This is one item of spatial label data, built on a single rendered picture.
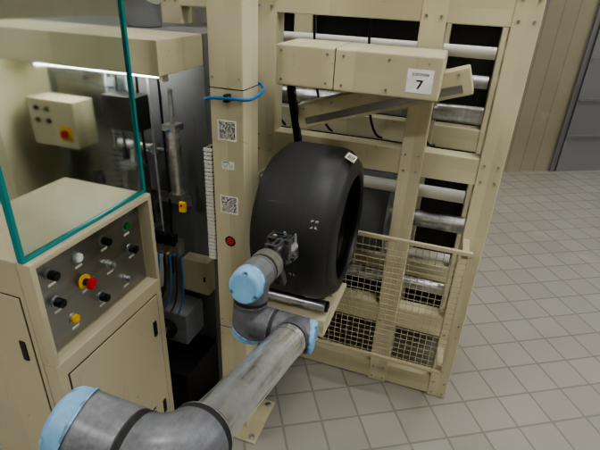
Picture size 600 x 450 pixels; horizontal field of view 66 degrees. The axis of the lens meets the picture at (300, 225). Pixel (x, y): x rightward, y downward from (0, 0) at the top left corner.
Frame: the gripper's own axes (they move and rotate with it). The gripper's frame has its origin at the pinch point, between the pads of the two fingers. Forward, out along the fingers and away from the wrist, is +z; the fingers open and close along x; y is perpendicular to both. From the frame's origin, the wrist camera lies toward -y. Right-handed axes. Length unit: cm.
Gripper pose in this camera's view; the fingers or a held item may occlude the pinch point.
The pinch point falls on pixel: (292, 244)
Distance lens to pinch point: 150.0
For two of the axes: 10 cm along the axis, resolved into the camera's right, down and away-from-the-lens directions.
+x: -9.4, -1.9, 2.8
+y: 0.8, -9.3, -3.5
